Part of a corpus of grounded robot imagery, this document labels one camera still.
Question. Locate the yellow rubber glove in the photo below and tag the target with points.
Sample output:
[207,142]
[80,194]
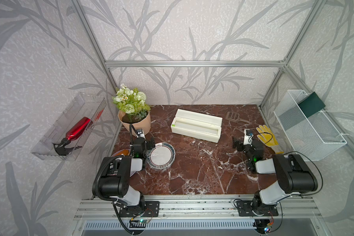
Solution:
[266,136]

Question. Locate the white wire mesh basket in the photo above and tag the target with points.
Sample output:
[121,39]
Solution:
[314,136]

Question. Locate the red spray bottle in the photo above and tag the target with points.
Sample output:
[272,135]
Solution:
[71,135]

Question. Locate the artificial flowers in beige pot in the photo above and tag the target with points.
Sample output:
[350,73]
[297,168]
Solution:
[133,109]

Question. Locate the white plate green rim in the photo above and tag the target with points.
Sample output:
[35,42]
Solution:
[161,156]

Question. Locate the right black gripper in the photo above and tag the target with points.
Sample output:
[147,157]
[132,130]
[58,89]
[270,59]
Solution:
[241,145]

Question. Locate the brown slotted spatula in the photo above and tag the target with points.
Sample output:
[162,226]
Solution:
[235,117]

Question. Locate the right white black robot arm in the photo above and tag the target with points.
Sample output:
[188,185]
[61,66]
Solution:
[294,177]

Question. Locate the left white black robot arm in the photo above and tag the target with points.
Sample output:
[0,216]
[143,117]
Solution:
[112,181]

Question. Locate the clear plastic wall bin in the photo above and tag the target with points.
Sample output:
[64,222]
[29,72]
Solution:
[82,105]

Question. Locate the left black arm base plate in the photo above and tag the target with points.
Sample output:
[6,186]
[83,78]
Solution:
[145,209]

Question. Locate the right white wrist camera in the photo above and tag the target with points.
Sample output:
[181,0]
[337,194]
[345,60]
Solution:
[248,136]

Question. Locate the dark green card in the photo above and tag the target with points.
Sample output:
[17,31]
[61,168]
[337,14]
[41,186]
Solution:
[311,105]

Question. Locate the cream plastic wrap dispenser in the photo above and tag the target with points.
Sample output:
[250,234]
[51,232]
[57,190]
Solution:
[197,125]

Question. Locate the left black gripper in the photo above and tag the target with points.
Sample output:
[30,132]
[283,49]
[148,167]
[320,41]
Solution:
[148,143]

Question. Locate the purple plate of toy food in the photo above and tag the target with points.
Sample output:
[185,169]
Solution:
[124,152]

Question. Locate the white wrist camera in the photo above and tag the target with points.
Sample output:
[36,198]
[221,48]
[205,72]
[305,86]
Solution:
[248,136]
[140,133]

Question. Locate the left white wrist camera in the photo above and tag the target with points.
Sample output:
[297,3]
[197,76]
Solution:
[140,133]

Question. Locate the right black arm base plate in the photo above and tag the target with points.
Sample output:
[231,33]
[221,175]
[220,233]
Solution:
[250,209]

